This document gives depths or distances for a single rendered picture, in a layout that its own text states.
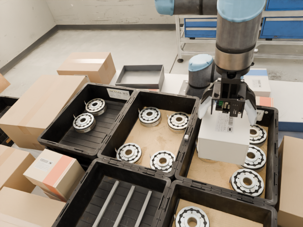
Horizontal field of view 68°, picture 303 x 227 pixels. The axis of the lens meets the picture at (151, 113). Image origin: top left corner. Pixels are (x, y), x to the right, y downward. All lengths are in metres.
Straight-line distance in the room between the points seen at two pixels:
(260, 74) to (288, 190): 0.71
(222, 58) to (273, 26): 2.23
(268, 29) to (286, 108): 1.48
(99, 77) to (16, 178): 0.72
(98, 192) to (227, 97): 0.60
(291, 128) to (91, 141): 0.92
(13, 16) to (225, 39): 3.88
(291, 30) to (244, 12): 2.32
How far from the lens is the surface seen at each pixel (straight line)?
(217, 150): 0.61
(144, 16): 3.81
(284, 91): 1.44
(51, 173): 0.91
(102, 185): 0.91
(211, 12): 0.54
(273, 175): 0.79
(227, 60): 0.47
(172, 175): 0.76
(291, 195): 0.86
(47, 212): 0.92
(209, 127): 0.60
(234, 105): 0.53
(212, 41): 2.74
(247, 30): 0.44
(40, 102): 1.30
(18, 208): 0.99
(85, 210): 0.89
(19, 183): 1.15
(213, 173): 0.88
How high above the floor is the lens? 1.59
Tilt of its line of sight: 44 degrees down
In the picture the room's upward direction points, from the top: 12 degrees counter-clockwise
